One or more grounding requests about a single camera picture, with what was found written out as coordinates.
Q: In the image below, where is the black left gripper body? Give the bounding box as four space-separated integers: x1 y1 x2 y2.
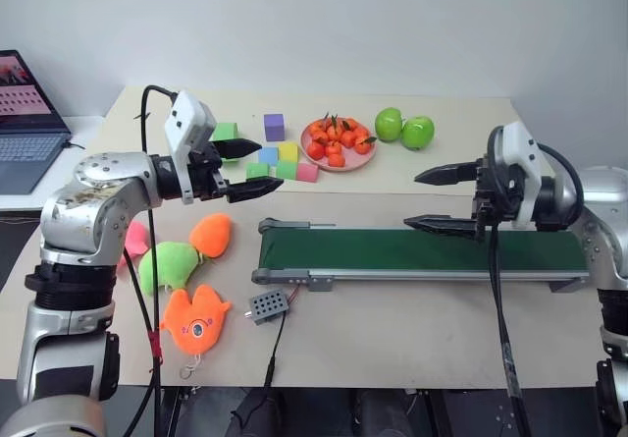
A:
188 140 231 203

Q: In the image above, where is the orange fish plush toy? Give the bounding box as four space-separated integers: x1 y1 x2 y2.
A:
158 284 234 380

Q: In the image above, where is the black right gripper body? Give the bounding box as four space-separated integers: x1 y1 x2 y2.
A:
469 154 517 243

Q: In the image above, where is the white side table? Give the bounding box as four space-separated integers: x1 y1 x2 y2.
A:
0 114 107 212

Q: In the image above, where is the grey control box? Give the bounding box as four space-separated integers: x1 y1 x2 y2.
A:
243 289 288 328

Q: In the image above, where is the green plush toy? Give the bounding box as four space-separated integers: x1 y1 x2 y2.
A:
137 241 213 297

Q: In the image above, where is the yellow foam block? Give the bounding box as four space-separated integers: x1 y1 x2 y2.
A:
277 142 302 164

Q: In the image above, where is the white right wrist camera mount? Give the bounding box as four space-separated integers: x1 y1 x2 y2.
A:
488 121 544 233

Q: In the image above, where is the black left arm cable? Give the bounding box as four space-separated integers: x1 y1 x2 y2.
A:
122 84 181 437

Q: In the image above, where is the black power cable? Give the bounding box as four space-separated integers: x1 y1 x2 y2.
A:
230 308 291 437

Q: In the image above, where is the pink plate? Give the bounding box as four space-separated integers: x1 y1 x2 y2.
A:
299 118 380 174

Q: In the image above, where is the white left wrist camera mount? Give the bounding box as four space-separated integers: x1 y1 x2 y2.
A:
163 89 218 206

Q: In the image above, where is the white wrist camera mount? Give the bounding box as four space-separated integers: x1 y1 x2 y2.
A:
163 89 218 206
488 121 544 233

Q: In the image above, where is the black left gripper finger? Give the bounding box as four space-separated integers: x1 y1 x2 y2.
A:
225 176 284 204
210 137 263 164

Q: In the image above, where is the pink plush toy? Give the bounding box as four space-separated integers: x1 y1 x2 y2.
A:
114 220 152 275

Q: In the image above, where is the small green foam block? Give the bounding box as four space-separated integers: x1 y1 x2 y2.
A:
244 162 271 184
275 160 300 183

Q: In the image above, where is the large green foam cube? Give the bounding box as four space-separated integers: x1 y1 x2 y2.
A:
210 122 241 164

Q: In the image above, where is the green apple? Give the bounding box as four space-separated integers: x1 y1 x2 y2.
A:
401 115 437 152
374 107 406 143

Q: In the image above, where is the green conveyor belt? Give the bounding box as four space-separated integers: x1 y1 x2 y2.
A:
250 217 591 296

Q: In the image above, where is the pink foam block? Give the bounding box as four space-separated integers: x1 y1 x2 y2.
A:
294 162 322 185

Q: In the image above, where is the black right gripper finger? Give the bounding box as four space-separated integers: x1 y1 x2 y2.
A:
413 160 485 187
402 214 480 241

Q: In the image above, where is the grey laptop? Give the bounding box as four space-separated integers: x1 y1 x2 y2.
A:
0 49 75 195

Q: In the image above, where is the purple foam cube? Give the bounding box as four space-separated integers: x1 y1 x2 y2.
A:
263 112 288 143

